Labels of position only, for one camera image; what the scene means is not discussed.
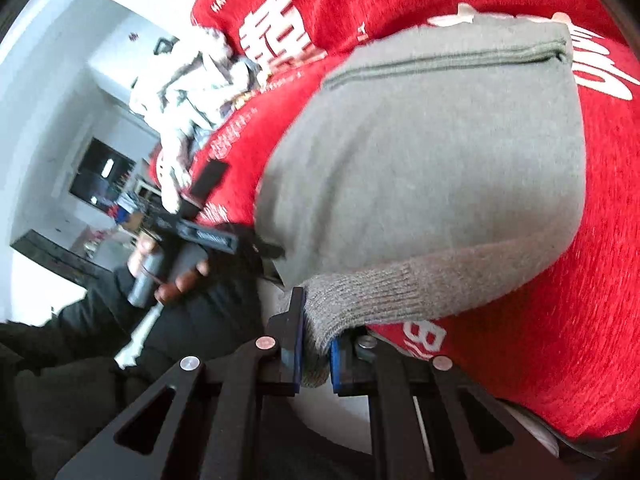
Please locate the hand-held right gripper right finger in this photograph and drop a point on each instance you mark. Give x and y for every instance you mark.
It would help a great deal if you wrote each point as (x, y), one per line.
(336, 367)

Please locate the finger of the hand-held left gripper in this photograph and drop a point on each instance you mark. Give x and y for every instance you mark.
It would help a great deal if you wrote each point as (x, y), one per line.
(207, 180)

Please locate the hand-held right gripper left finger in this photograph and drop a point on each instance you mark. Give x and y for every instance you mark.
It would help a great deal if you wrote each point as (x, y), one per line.
(296, 350)

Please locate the grey knitted sweater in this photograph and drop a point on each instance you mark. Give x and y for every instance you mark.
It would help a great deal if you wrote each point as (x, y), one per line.
(425, 185)

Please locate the person's left forearm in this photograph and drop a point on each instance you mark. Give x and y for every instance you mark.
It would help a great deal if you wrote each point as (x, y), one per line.
(75, 315)

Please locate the pile of pale clothes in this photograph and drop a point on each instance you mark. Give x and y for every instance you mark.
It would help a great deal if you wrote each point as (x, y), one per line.
(175, 95)

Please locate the person's left hand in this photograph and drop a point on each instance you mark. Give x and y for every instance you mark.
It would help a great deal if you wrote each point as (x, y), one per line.
(180, 282)

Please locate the white bed sheet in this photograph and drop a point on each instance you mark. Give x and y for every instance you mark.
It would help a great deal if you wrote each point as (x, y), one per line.
(325, 420)

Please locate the person's black clothing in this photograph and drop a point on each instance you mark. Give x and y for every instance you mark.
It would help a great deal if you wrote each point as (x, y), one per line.
(210, 305)

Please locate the black screen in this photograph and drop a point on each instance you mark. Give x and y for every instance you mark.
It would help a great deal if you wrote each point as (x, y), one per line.
(100, 172)

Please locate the dark countertop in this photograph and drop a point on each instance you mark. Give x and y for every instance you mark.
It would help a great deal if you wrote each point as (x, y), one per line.
(55, 256)

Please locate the red printed blanket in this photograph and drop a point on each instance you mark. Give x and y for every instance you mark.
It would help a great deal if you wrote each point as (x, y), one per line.
(575, 310)

